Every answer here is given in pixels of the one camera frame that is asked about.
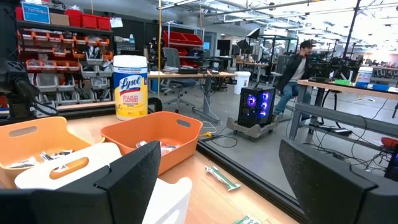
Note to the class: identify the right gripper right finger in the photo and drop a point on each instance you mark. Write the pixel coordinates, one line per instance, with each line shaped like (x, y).
(342, 202)

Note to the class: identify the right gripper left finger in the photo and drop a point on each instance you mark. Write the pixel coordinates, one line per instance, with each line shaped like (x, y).
(93, 202)

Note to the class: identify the black-print white square packet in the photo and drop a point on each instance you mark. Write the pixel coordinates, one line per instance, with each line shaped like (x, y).
(56, 154)
(60, 168)
(21, 163)

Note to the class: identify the small red-print white packet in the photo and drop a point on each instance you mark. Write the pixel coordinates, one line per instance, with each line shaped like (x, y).
(141, 144)
(169, 148)

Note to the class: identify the green-striped white long packet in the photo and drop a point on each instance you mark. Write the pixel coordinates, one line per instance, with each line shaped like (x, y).
(222, 178)
(245, 220)

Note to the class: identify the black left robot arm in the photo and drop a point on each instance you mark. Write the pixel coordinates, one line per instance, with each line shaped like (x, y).
(18, 90)

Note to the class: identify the white plastic bin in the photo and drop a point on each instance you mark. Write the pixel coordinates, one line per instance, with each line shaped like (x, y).
(93, 152)

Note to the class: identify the red object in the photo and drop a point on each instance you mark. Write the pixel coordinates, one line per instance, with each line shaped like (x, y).
(390, 143)

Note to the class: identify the yellow plastic bin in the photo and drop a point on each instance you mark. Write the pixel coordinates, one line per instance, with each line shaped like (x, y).
(46, 133)

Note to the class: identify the orange plastic bin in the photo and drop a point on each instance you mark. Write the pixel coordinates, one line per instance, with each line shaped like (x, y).
(149, 130)

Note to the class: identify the wooden workbench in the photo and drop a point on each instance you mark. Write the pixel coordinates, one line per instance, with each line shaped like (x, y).
(342, 88)

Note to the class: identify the grey wheeled dolly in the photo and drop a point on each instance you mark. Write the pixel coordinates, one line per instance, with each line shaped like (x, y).
(252, 130)

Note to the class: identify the Lysol disinfecting wipes canister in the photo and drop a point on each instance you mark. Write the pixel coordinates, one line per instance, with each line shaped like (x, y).
(130, 90)
(364, 77)

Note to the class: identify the green tray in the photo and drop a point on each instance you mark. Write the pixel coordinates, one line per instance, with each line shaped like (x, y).
(342, 82)

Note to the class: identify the blue tray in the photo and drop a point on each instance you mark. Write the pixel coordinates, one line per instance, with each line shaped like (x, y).
(381, 87)

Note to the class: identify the black PC tower RGB fans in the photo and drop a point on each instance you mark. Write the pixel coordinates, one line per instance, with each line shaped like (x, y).
(256, 105)

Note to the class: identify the person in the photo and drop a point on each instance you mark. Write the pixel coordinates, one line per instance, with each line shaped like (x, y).
(293, 71)

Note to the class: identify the black rack orange parts bins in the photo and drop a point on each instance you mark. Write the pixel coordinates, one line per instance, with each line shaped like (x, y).
(62, 62)

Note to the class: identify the white bucket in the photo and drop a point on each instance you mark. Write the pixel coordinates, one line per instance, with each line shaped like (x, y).
(242, 82)

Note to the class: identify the wooden desk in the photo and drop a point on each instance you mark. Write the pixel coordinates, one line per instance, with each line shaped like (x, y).
(192, 75)

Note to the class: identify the grey office chair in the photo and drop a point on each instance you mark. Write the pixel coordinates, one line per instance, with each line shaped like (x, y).
(172, 59)

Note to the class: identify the red plastic storage bin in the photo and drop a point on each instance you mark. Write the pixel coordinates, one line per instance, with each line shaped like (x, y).
(74, 18)
(89, 21)
(104, 23)

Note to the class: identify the white paper sheet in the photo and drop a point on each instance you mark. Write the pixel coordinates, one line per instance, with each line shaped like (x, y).
(116, 22)

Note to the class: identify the cardboard box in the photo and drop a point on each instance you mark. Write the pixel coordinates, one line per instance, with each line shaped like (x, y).
(59, 19)

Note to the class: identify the metal shelf red bins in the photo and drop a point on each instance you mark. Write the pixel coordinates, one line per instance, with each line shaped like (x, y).
(183, 39)

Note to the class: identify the black studio light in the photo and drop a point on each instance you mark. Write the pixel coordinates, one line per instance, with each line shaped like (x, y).
(253, 33)

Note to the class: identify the blue sign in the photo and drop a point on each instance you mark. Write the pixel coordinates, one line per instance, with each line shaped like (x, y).
(35, 13)

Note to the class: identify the black aluminium table frame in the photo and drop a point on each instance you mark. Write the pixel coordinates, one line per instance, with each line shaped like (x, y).
(248, 180)

